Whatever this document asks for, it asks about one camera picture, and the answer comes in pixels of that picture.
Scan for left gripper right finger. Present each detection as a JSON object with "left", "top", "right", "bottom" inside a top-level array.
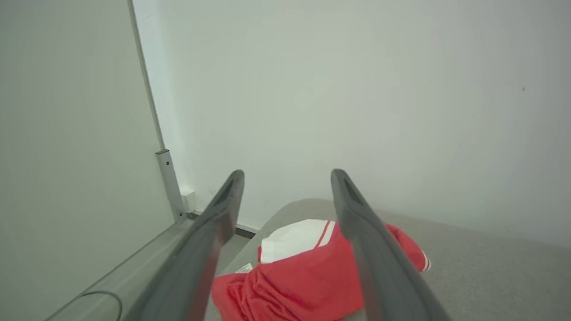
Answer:
[{"left": 331, "top": 168, "right": 451, "bottom": 321}]

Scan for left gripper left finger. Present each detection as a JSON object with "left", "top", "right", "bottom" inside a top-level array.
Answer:
[{"left": 129, "top": 169, "right": 245, "bottom": 321}]

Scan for red jersey with white sleeves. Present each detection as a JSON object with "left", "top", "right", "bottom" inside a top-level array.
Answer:
[{"left": 211, "top": 218, "right": 432, "bottom": 321}]

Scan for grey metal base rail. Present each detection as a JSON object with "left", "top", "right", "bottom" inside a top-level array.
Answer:
[{"left": 45, "top": 219, "right": 197, "bottom": 321}]

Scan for small white wall box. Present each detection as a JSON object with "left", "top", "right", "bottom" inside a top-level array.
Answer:
[{"left": 180, "top": 189, "right": 197, "bottom": 213}]

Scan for grey metal bracket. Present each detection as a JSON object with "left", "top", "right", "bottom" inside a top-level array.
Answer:
[{"left": 155, "top": 149, "right": 188, "bottom": 224}]

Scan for teal plug left camera cable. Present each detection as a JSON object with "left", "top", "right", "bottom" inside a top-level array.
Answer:
[{"left": 77, "top": 290, "right": 124, "bottom": 321}]

